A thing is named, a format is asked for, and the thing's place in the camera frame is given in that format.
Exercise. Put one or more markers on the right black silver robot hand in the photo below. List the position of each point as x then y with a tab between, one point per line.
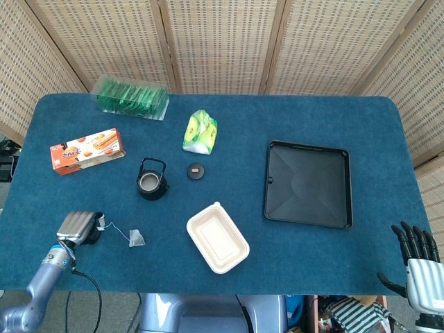
426	281

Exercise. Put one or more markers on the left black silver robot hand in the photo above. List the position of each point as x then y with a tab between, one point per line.
74	225

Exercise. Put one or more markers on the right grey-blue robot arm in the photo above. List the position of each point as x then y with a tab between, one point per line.
430	322

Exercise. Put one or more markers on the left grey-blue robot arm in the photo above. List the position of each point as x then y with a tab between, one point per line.
41	284

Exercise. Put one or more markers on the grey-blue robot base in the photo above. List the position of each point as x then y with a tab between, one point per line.
208	314

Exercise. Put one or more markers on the black cast iron teapot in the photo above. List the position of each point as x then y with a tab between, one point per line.
152	194

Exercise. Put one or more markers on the black teapot lid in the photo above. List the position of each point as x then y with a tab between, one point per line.
196	171

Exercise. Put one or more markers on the green-yellow snack packet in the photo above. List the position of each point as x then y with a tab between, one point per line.
201	133

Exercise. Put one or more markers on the orange biscuit box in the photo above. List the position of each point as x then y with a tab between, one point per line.
86	152

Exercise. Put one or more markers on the blue table cloth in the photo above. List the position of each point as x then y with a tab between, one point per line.
138	274

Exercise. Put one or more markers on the black equipment on floor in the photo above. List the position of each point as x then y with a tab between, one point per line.
7	166

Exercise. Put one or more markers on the clear box of green packets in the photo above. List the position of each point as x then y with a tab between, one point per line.
132	98

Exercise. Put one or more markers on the white plastic food container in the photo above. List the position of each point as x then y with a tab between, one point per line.
218	239

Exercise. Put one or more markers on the black square plastic tray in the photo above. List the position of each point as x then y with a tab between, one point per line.
308	187

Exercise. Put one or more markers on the woven bamboo folding screen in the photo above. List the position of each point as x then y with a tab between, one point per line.
222	41

